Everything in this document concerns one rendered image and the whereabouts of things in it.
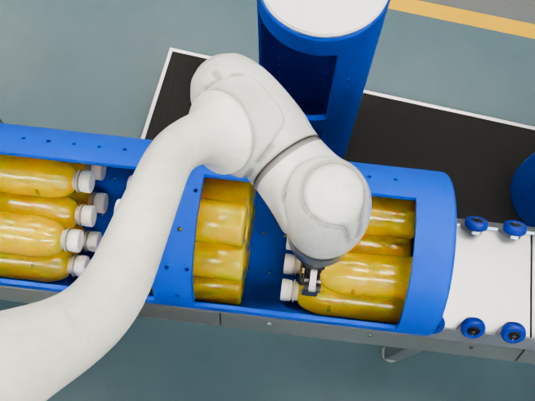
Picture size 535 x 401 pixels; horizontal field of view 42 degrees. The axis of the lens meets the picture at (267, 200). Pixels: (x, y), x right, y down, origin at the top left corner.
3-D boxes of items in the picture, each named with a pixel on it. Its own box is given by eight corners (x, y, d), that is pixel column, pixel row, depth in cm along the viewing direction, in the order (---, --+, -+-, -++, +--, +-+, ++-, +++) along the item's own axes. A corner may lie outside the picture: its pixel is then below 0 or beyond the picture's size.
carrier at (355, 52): (273, 89, 234) (251, 167, 226) (275, -91, 150) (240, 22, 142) (356, 109, 232) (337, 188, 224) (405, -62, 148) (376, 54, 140)
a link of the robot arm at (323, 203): (380, 233, 90) (318, 156, 93) (402, 198, 75) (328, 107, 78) (313, 282, 88) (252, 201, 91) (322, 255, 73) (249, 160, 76)
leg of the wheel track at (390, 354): (399, 364, 222) (446, 345, 162) (380, 361, 223) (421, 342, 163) (400, 344, 224) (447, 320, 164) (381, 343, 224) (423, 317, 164)
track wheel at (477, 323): (489, 325, 128) (487, 317, 130) (464, 321, 128) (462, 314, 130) (482, 342, 131) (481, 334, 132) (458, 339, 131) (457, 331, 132)
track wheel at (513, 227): (529, 238, 134) (531, 228, 133) (505, 235, 134) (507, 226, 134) (522, 228, 138) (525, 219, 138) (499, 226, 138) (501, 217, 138)
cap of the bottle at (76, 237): (65, 253, 119) (76, 254, 118) (67, 230, 118) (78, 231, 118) (73, 249, 122) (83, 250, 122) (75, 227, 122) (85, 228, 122)
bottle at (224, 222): (244, 244, 119) (129, 231, 120) (249, 201, 119) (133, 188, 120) (241, 249, 112) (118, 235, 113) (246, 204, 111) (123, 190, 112)
